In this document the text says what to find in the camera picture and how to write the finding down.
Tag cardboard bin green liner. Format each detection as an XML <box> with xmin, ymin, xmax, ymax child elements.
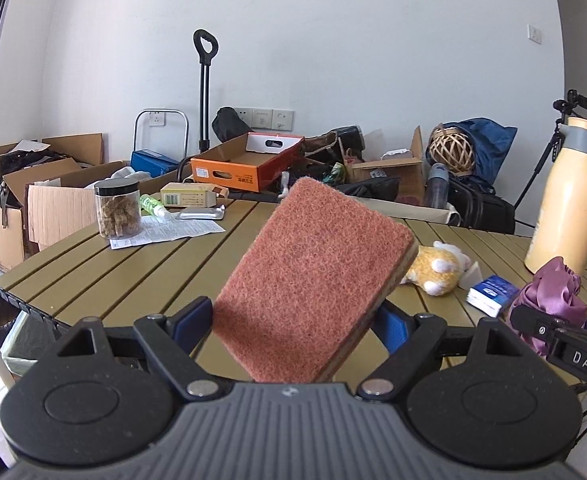
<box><xmin>0</xmin><ymin>310</ymin><xmax>71</xmax><ymax>378</ymax></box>

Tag small black bag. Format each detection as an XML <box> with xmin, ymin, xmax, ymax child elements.
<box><xmin>212</xmin><ymin>106</ymin><xmax>251</xmax><ymax>146</ymax></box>

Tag black trolley handle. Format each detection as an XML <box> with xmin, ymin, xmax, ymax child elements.
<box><xmin>193</xmin><ymin>29</ymin><xmax>219</xmax><ymax>153</ymax></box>

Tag small green bottle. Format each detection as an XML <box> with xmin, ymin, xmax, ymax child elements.
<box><xmin>139</xmin><ymin>194</ymin><xmax>174</xmax><ymax>222</ymax></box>

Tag woven rattan ball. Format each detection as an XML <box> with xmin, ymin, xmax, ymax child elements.
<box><xmin>427</xmin><ymin>127</ymin><xmax>475</xmax><ymax>175</ymax></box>

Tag printed paper sheet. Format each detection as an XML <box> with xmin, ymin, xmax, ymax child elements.
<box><xmin>109</xmin><ymin>210</ymin><xmax>226</xmax><ymax>251</ymax></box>

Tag orange cardboard tray box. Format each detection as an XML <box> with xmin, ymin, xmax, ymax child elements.
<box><xmin>190</xmin><ymin>132</ymin><xmax>305</xmax><ymax>193</ymax></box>

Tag blue water bottle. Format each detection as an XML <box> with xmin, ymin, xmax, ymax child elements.
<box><xmin>426</xmin><ymin>162</ymin><xmax>449</xmax><ymax>208</ymax></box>

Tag silver foil pouch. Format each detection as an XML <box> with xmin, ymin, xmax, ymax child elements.
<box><xmin>177</xmin><ymin>205</ymin><xmax>226</xmax><ymax>221</ymax></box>

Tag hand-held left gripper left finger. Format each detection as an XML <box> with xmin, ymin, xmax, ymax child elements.
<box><xmin>56</xmin><ymin>296</ymin><xmax>229</xmax><ymax>403</ymax></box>

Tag pale yellow carton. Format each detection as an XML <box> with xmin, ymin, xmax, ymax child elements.
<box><xmin>160</xmin><ymin>182</ymin><xmax>217</xmax><ymax>207</ymax></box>

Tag dark brown bag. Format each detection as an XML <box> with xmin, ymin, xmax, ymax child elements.
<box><xmin>303</xmin><ymin>126</ymin><xmax>364</xmax><ymax>163</ymax></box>

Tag dark blue bag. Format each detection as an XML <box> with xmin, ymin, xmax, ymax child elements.
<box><xmin>426</xmin><ymin>117</ymin><xmax>518</xmax><ymax>196</ymax></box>

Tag silver tube frame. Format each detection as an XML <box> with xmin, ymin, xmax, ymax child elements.
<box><xmin>133</xmin><ymin>109</ymin><xmax>190</xmax><ymax>171</ymax></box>

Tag black luggage bag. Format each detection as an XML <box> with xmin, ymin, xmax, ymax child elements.
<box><xmin>451</xmin><ymin>182</ymin><xmax>517</xmax><ymax>235</ymax></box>

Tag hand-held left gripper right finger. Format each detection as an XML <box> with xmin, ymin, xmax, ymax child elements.
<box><xmin>356</xmin><ymin>304</ymin><xmax>521</xmax><ymax>403</ymax></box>

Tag black tripod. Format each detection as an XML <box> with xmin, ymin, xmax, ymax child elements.
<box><xmin>513</xmin><ymin>114</ymin><xmax>570</xmax><ymax>233</ymax></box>

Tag yellow plush toy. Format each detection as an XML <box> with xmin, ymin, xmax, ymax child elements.
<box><xmin>399</xmin><ymin>241</ymin><xmax>473</xmax><ymax>296</ymax></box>

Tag clear snack jar black lid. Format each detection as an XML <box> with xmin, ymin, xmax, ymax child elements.
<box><xmin>94</xmin><ymin>178</ymin><xmax>143</xmax><ymax>239</ymax></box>

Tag beige cloth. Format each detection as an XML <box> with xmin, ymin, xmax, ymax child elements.
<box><xmin>396</xmin><ymin>204</ymin><xmax>461</xmax><ymax>227</ymax></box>

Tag blue box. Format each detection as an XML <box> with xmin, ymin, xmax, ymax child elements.
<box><xmin>130</xmin><ymin>149</ymin><xmax>181</xmax><ymax>178</ymax></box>

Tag brown scouring sponge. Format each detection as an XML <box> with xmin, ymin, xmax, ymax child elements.
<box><xmin>212</xmin><ymin>176</ymin><xmax>420</xmax><ymax>385</ymax></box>

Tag yellow thermos jug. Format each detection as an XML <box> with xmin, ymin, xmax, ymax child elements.
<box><xmin>523</xmin><ymin>116</ymin><xmax>587</xmax><ymax>276</ymax></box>

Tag blue white tissue packet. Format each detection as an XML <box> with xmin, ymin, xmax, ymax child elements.
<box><xmin>466</xmin><ymin>275</ymin><xmax>520</xmax><ymax>318</ymax></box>

